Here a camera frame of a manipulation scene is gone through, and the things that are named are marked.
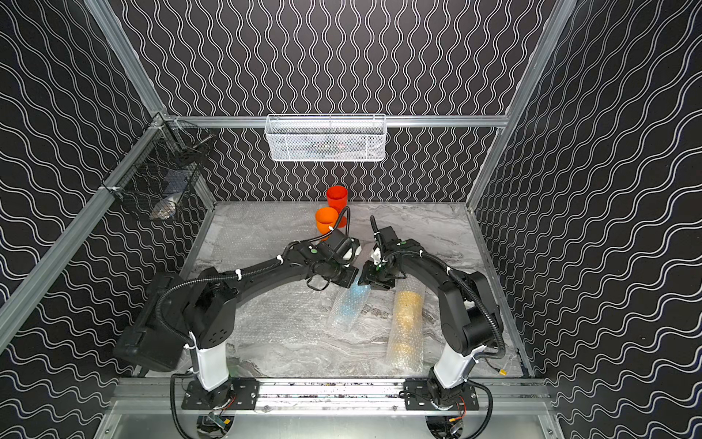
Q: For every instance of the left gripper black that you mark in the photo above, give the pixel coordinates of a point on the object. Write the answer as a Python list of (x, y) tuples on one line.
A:
[(343, 273)]

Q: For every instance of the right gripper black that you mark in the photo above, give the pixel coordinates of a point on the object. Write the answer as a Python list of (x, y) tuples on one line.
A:
[(368, 278)]

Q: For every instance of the blue glass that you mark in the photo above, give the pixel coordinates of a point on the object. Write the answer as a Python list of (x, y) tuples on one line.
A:
[(348, 306)]

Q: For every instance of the orange glass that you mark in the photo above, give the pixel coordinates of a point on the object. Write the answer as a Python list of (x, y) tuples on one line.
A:
[(326, 219)]

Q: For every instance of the red wine glass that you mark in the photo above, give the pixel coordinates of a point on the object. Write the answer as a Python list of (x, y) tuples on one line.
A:
[(337, 198)]

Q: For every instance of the yellow glass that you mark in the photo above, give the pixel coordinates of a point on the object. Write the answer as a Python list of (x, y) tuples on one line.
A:
[(405, 345)]

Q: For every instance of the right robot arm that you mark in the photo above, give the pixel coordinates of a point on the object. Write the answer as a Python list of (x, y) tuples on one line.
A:
[(470, 319)]

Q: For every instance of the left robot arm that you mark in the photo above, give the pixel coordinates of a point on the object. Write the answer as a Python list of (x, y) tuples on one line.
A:
[(201, 312)]

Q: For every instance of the black plastic case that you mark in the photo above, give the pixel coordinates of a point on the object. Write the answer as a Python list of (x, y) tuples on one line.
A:
[(146, 343)]

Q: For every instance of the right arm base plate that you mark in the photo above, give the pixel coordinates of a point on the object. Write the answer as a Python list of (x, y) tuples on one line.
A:
[(428, 394)]

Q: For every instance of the white wire basket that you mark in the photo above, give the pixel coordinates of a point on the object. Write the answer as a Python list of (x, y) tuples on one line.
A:
[(327, 137)]

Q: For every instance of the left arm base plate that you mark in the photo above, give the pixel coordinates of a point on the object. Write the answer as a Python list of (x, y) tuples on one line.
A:
[(236, 394)]

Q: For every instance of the black wire basket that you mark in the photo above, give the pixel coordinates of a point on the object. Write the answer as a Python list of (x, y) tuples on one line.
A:
[(165, 174)]

